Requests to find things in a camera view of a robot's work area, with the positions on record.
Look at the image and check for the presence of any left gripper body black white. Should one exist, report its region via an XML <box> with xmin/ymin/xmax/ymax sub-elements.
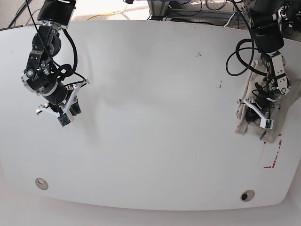
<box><xmin>237</xmin><ymin>96</ymin><xmax>282</xmax><ymax>125</ymax></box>

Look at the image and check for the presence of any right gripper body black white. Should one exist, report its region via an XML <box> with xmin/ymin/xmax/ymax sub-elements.
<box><xmin>36</xmin><ymin>79</ymin><xmax>89</xmax><ymax>119</ymax></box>

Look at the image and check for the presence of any beige grey t-shirt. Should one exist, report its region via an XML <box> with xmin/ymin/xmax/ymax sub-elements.
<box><xmin>235</xmin><ymin>60</ymin><xmax>301</xmax><ymax>143</ymax></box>

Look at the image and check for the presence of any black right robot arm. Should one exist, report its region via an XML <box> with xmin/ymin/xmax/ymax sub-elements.
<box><xmin>21</xmin><ymin>0</ymin><xmax>89</xmax><ymax>127</ymax></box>

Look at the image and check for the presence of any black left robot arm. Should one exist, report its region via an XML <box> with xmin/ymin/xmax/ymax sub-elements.
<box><xmin>239</xmin><ymin>0</ymin><xmax>291</xmax><ymax>129</ymax></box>

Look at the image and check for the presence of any red tape rectangle marking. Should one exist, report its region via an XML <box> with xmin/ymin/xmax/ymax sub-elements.
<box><xmin>261</xmin><ymin>134</ymin><xmax>282</xmax><ymax>169</ymax></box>

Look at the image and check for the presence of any right round table grommet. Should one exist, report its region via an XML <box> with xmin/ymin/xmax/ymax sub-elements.
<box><xmin>240</xmin><ymin>190</ymin><xmax>255</xmax><ymax>202</ymax></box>

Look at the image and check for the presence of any round table grommet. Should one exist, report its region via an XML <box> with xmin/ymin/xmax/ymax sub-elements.
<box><xmin>35</xmin><ymin>178</ymin><xmax>48</xmax><ymax>191</ymax></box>
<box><xmin>240</xmin><ymin>190</ymin><xmax>255</xmax><ymax>202</ymax></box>

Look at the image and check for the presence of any left round table grommet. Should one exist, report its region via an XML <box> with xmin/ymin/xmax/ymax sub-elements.
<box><xmin>35</xmin><ymin>178</ymin><xmax>48</xmax><ymax>191</ymax></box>

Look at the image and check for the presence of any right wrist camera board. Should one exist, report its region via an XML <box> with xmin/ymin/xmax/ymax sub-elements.
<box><xmin>57</xmin><ymin>113</ymin><xmax>74</xmax><ymax>128</ymax></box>

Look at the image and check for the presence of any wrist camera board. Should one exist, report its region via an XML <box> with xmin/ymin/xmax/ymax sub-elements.
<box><xmin>259</xmin><ymin>118</ymin><xmax>274</xmax><ymax>129</ymax></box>
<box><xmin>57</xmin><ymin>113</ymin><xmax>74</xmax><ymax>128</ymax></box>

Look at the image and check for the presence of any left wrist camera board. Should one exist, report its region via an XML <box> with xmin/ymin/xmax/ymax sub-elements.
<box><xmin>259</xmin><ymin>118</ymin><xmax>274</xmax><ymax>129</ymax></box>

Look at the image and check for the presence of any yellow cable on floor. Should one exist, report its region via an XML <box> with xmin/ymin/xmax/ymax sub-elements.
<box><xmin>86</xmin><ymin>2</ymin><xmax>128</xmax><ymax>21</ymax></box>

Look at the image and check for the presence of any aluminium frame rail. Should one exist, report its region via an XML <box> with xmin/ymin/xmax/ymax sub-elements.
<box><xmin>147</xmin><ymin>0</ymin><xmax>243</xmax><ymax>26</ymax></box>

